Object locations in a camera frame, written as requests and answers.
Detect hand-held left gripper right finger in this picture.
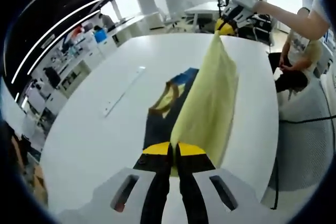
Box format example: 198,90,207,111
175,142,268,224

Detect white table strip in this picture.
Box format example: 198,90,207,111
102,66,146,117

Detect white cabinet row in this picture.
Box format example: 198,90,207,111
39,16,148,104

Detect black equipment case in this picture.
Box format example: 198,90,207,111
237,15,275,46

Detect white desk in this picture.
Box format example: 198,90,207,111
185,0,224,25

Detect yellow blue grey garment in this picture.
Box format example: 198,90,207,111
143,33,239,167

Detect black cable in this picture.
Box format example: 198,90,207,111
270,90,336,210

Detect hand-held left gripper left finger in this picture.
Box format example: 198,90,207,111
86,141,174,224

